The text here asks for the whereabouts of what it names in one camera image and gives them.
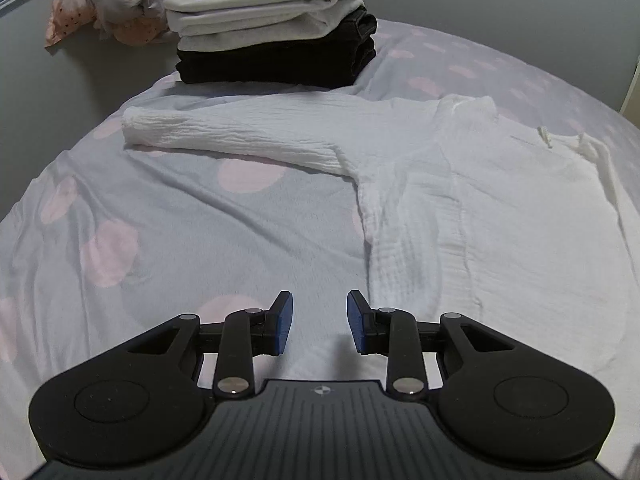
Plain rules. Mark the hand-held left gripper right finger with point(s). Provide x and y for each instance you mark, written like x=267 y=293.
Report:
x=356 y=322

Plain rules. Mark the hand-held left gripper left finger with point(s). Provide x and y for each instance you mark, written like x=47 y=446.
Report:
x=282 y=322

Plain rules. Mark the white textured shirt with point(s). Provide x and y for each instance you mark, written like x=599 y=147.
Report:
x=525 y=235

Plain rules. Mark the bed with dotted grey sheet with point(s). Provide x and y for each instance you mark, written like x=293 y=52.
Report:
x=200 y=220

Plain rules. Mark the black folded pants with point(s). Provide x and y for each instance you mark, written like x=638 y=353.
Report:
x=275 y=62

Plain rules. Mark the pink dotted pillow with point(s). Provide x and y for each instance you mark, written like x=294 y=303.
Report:
x=70 y=5

